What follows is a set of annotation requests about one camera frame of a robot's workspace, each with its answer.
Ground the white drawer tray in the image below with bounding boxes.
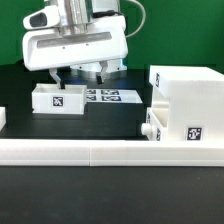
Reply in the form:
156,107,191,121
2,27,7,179
141,107,168,141
32,83,87,115

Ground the white drawer cabinet box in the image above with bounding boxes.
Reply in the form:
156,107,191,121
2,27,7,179
148,65,224,141

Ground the white rear drawer tray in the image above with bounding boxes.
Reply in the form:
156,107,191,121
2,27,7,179
32,83,87,115

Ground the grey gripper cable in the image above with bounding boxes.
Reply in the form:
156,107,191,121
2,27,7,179
91,0,147,39

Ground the white front fence rail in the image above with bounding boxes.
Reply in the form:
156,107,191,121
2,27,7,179
0,139,224,167

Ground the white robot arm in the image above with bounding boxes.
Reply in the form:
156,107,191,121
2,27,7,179
22,0,128,89

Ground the white marker tag sheet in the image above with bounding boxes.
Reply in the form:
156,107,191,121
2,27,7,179
87,89,142,104

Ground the white front drawer tray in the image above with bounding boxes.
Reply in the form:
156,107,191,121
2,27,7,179
141,107,168,141

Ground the white fence rail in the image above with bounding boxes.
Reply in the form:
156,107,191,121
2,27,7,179
0,139,224,167
0,107,6,131

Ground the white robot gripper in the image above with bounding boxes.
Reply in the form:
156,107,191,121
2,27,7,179
22,16,128,89

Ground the white left fence rail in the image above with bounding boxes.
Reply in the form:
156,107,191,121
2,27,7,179
0,107,6,131

